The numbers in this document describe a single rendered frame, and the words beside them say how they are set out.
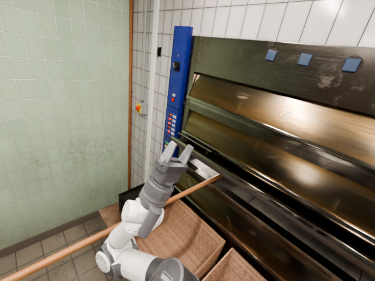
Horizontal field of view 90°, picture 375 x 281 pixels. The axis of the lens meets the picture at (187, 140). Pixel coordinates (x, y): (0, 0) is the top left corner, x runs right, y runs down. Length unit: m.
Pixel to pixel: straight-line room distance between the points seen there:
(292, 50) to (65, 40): 1.59
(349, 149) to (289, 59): 0.44
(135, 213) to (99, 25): 1.65
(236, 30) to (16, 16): 1.43
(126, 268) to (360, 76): 1.06
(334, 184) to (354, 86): 0.41
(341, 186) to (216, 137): 0.67
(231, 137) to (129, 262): 0.82
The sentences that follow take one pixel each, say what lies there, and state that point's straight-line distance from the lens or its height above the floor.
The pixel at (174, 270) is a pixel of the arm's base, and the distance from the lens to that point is 0.66.
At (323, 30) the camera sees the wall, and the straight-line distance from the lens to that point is 1.00.
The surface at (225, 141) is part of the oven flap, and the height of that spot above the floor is 1.53.
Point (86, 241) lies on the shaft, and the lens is 1.02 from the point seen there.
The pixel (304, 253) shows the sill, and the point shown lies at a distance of 1.25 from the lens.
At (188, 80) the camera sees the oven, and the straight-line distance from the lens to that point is 1.39.
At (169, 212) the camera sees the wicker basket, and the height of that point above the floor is 0.70.
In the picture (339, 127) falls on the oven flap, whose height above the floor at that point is 1.81.
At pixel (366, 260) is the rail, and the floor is 1.44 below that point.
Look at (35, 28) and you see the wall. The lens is 1.88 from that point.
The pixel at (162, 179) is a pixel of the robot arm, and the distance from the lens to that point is 0.54.
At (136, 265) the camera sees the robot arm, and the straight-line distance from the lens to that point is 0.77.
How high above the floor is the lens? 2.00
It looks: 25 degrees down
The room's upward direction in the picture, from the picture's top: 9 degrees clockwise
